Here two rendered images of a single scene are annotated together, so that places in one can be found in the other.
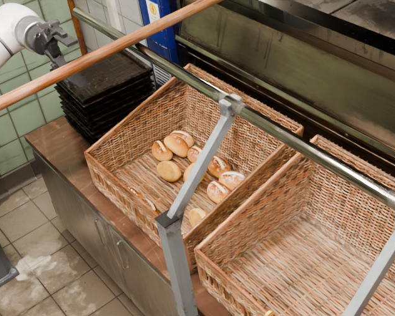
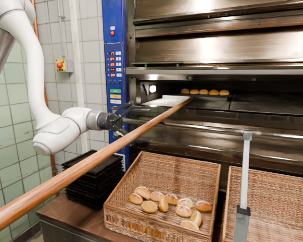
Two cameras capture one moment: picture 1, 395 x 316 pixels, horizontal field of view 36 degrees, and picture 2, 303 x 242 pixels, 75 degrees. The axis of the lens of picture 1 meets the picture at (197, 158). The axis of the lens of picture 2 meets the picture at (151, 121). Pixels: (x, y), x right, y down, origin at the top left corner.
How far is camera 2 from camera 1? 1.11 m
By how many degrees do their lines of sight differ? 40
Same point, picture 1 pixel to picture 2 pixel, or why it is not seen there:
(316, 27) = (230, 113)
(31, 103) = not seen: hidden behind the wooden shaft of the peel
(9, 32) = (82, 119)
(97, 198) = (112, 235)
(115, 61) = not seen: hidden behind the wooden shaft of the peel
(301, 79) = (218, 140)
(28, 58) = (23, 171)
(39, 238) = not seen: outside the picture
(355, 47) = (253, 117)
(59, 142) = (65, 209)
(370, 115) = (262, 147)
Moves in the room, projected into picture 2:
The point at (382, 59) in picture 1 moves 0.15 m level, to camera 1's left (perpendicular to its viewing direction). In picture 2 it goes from (270, 119) to (256, 122)
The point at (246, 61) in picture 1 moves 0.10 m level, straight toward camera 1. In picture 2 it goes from (182, 140) to (191, 145)
